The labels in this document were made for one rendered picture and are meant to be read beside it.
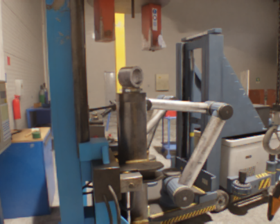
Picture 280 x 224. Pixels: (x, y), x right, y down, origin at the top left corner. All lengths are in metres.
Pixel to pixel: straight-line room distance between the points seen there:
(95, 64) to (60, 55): 10.86
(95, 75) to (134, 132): 10.85
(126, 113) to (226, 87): 1.56
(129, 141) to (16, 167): 1.67
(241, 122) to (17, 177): 2.73
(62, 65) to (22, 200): 1.95
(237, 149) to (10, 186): 2.69
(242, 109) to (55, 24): 2.30
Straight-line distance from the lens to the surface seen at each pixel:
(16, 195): 3.03
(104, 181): 1.31
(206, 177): 2.80
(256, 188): 3.10
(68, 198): 1.70
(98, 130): 1.91
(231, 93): 2.86
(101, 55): 12.43
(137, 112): 1.53
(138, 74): 1.64
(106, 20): 1.53
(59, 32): 1.54
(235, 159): 2.99
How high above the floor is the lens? 1.54
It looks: 8 degrees down
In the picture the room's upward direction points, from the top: 1 degrees counter-clockwise
